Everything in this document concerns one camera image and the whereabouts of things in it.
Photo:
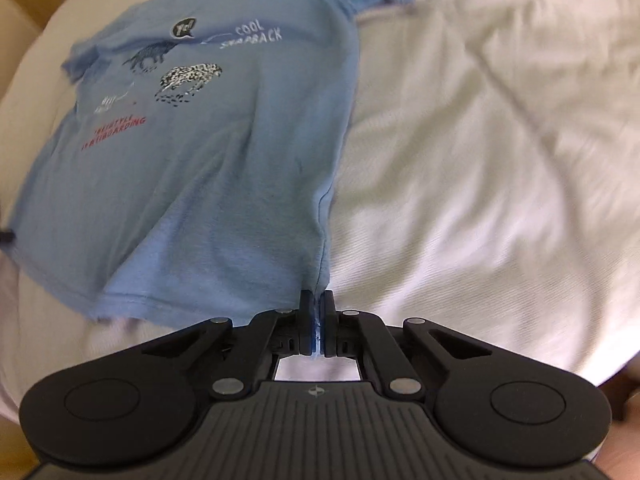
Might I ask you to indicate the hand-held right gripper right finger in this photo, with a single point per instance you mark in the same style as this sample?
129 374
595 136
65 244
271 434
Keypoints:
327 327

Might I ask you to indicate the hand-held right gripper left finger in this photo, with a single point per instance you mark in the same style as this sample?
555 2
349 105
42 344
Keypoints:
306 327

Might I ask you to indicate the light blue printed t-shirt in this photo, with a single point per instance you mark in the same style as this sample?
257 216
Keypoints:
225 160

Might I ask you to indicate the white bed sheet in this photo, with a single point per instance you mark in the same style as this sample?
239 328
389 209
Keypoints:
475 160

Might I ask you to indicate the beige wooden headboard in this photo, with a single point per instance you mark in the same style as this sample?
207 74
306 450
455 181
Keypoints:
20 20

